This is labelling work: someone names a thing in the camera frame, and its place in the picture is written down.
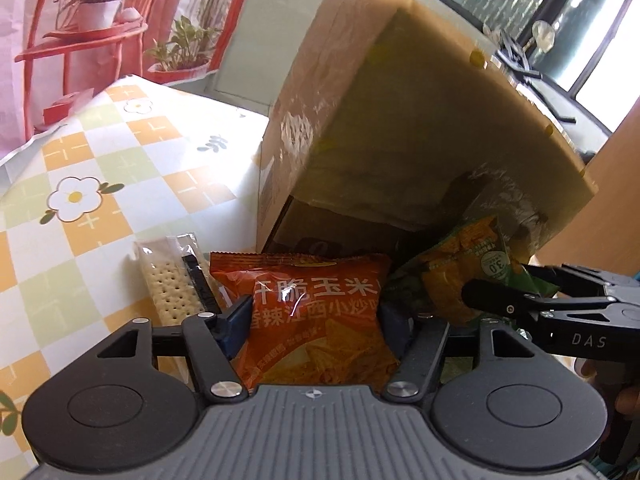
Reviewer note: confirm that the clear packet of white crackers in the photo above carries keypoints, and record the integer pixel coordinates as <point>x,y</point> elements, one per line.
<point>165,285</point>

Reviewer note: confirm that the orange snack packet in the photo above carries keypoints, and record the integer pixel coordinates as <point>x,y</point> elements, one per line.
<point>310,320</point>

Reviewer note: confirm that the wooden board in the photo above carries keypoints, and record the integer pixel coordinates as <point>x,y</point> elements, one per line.
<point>617,160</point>

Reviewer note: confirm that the dark window frame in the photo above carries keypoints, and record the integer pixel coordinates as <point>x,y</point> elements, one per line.
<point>575,20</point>

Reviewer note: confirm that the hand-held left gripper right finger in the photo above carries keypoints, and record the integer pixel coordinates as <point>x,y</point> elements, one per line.
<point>392,325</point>

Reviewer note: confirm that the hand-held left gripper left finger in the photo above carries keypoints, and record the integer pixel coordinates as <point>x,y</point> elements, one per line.
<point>237,325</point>

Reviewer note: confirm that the large taped cardboard box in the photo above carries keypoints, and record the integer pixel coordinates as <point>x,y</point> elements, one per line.
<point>400,135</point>

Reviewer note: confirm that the checkered flower tablecloth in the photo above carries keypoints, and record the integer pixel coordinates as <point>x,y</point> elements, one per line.
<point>100,260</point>

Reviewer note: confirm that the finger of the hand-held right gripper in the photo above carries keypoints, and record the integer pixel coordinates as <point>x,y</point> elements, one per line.
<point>565,272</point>
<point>485,295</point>

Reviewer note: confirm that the black metal stand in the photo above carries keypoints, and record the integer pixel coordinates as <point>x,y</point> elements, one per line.
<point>520,60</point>

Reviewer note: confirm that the green snack packet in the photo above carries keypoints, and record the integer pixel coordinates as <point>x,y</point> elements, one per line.
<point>450,270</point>

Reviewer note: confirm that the printed plant backdrop cloth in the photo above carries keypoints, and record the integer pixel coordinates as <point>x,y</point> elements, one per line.
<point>50,85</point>

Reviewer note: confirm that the person's right hand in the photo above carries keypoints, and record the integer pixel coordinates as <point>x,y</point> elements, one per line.
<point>627,401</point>

